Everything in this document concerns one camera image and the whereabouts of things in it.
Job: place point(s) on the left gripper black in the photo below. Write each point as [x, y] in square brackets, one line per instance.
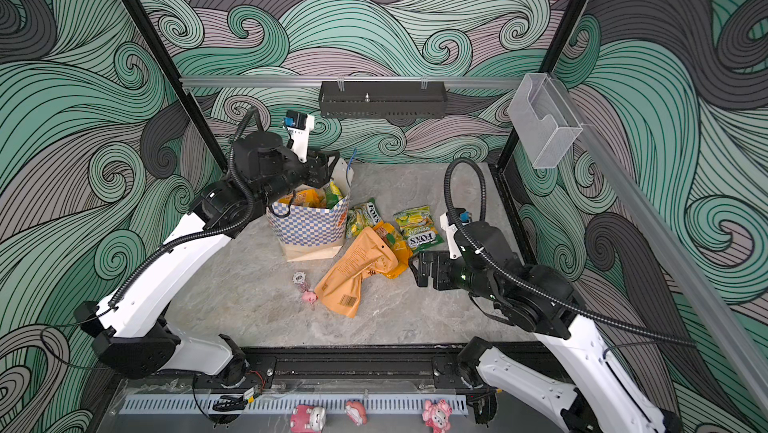
[319, 174]

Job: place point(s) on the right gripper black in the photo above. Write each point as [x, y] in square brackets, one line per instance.
[445, 280]

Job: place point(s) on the green Fox's candy bag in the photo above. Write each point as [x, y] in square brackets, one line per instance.
[361, 216]
[418, 228]

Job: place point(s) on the blue checkered paper bag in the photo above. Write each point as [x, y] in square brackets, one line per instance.
[308, 234]

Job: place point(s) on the orange snack pouch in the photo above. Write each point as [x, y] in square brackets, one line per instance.
[340, 290]

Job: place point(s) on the yellow orange candy bag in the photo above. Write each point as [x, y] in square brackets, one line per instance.
[397, 244]

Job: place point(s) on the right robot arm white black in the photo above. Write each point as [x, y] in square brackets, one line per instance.
[598, 396]

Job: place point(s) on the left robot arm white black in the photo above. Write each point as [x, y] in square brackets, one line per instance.
[128, 328]

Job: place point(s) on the small patterned cylinder toy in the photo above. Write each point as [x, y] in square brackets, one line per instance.
[299, 279]

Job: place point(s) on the small pink pig toy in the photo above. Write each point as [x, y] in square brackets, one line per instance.
[309, 297]

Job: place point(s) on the pink bear toy right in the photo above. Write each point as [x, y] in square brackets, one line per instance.
[436, 415]

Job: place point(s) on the pink toy middle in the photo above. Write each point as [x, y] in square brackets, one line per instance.
[356, 411]

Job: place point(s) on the pink white toy left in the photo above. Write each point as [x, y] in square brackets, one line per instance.
[307, 418]

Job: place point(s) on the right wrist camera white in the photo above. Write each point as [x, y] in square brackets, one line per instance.
[450, 231]

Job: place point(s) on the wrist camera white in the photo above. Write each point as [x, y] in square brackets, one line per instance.
[450, 231]
[298, 127]

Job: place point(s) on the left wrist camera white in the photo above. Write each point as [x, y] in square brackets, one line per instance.
[298, 127]

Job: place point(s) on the black wall tray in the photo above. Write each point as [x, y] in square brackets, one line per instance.
[382, 100]

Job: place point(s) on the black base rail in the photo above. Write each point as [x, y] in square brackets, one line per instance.
[423, 365]

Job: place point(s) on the grey horizontal wall rail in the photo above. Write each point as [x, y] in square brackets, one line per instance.
[276, 81]

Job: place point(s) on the clear plastic wall holder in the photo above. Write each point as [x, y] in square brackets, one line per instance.
[545, 118]

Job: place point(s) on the grey right wall rail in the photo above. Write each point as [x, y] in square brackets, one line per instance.
[738, 347]

